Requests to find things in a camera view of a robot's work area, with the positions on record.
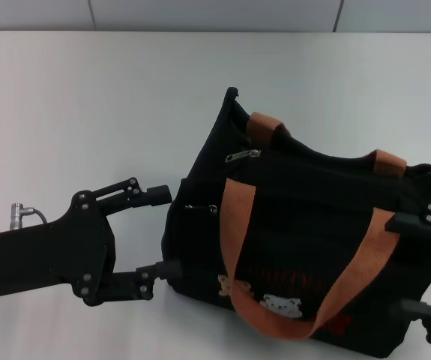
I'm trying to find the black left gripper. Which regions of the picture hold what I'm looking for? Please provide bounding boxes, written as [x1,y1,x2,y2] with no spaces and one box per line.
[0,177,184,306]

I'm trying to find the black food bag orange handles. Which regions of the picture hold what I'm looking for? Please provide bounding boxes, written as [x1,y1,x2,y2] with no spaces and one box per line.
[161,86,431,360]

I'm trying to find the left gripper cable connector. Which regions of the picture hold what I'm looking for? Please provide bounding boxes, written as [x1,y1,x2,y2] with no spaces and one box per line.
[10,202,48,230]

